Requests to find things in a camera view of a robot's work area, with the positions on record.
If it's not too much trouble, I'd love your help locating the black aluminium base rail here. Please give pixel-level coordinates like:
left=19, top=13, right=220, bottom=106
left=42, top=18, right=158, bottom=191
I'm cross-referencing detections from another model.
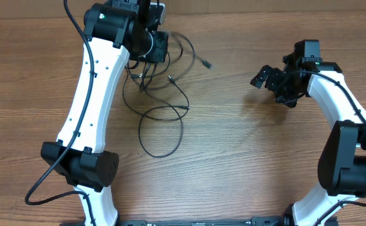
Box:
left=116, top=216, right=292, bottom=226

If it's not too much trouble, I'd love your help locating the black cable bundle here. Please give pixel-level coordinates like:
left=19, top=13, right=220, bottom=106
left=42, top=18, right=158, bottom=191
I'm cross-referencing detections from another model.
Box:
left=121, top=31, right=213, bottom=159

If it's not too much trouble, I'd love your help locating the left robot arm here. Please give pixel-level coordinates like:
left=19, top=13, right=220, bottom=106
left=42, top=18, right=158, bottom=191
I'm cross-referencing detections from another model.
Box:
left=41, top=1, right=168, bottom=225

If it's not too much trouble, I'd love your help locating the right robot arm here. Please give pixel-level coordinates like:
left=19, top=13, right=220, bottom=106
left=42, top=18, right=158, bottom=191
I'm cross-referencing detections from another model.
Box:
left=250, top=40, right=366, bottom=225

